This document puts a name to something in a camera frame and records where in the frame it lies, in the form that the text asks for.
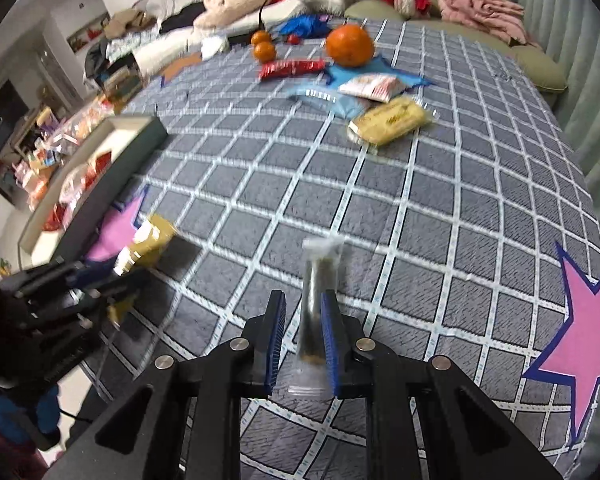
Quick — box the pile of assorted snack packets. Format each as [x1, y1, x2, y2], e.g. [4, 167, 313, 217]
[10, 97, 112, 211]

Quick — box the white pink nougat packet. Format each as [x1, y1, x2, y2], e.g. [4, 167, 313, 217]
[337, 73, 407, 102]

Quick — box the grey striped sofa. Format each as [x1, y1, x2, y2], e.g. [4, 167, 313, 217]
[82, 0, 351, 81]

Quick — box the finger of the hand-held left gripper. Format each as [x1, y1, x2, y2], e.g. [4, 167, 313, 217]
[80, 269, 152, 312]
[55, 256, 120, 284]

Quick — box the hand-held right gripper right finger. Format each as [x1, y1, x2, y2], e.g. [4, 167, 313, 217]
[320, 290, 562, 480]

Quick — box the large orange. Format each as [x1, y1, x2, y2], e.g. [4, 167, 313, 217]
[325, 23, 376, 69]

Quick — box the wall picture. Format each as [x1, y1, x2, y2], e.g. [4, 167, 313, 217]
[66, 11, 109, 54]

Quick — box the pink folded blanket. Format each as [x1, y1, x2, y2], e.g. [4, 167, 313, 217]
[434, 0, 542, 49]

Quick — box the yellow cake packet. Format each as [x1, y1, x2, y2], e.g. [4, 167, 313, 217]
[346, 96, 435, 148]

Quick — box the gold snack packet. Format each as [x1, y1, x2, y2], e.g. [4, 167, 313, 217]
[106, 214, 179, 327]

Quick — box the red candy packet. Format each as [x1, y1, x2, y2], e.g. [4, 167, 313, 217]
[256, 58, 329, 82]

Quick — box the light blue snack packet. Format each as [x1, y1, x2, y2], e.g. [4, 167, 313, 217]
[284, 84, 377, 119]

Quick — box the white crumpled tissue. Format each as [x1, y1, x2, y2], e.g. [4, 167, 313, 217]
[199, 33, 230, 59]

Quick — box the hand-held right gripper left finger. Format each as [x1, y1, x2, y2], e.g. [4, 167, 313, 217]
[45, 290, 287, 480]

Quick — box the clear snack bar packet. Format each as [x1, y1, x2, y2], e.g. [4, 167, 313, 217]
[286, 236, 347, 397]

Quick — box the television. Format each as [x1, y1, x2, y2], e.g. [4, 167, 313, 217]
[0, 79, 32, 154]

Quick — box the grey box with cream interior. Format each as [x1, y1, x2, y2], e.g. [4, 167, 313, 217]
[17, 114, 169, 272]

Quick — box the blue plastic bag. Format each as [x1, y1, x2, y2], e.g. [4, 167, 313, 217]
[277, 13, 332, 42]

